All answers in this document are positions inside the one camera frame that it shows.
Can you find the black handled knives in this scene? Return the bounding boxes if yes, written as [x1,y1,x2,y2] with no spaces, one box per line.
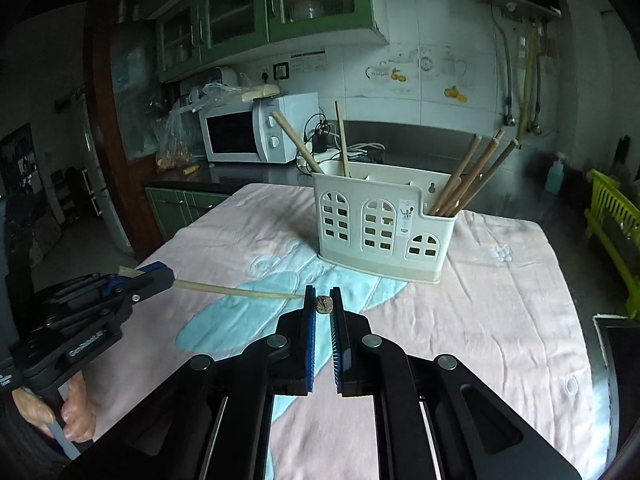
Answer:
[614,134,635,182]

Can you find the grey refrigerator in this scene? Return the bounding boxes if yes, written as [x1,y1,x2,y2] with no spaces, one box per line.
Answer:
[77,92,123,248]

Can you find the pink and blue blanket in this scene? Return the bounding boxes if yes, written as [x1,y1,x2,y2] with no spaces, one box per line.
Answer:
[75,182,613,480]

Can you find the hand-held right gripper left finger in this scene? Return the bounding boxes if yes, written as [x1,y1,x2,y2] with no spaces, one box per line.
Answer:
[60,285,317,480]

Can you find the person's left hand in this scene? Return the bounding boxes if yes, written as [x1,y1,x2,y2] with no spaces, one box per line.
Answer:
[12,376,97,444]

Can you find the brown wooden door frame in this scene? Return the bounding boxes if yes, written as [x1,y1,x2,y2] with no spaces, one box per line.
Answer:
[82,0,161,261]

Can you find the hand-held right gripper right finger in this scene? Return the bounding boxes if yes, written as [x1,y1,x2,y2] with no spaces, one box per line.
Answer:
[331,286,581,480]

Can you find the clear plastic bag of food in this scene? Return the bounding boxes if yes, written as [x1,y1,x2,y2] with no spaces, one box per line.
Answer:
[151,99,202,170]

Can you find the white microwave oven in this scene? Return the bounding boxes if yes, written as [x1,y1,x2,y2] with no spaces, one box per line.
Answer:
[198,92,321,165]

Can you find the green dish rack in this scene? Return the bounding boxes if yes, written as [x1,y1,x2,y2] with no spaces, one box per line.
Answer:
[584,169,640,320]

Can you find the white plastic utensil holder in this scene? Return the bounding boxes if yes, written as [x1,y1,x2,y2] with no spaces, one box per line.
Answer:
[312,159,457,284]

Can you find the cream tray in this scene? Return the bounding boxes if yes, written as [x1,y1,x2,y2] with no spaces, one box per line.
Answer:
[239,84,282,104]

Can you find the paper wall label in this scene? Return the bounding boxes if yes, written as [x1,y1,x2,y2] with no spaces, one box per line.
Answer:
[289,50,329,74]

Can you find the green wall cabinet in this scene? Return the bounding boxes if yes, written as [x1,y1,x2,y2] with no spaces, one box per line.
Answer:
[141,0,392,84]

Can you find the light blue soap bottle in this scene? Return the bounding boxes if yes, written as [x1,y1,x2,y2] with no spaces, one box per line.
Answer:
[544,152,569,197]

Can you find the green base cabinet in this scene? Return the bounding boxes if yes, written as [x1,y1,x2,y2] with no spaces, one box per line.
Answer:
[144,186,232,244]

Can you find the metal hose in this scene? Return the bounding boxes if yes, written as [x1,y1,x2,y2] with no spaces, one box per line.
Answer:
[495,7,517,127]

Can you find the yellow pipe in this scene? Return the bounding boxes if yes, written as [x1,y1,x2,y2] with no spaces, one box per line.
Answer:
[516,24,544,142]

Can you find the tangle of cables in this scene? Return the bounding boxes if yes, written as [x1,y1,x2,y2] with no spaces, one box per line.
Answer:
[296,112,387,172]

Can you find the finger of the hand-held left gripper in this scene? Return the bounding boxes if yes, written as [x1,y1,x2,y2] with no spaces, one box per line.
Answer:
[50,260,167,306]
[117,266,177,307]

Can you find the black panel with white rim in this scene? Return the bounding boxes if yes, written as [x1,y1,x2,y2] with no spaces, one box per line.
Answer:
[592,314,640,441]

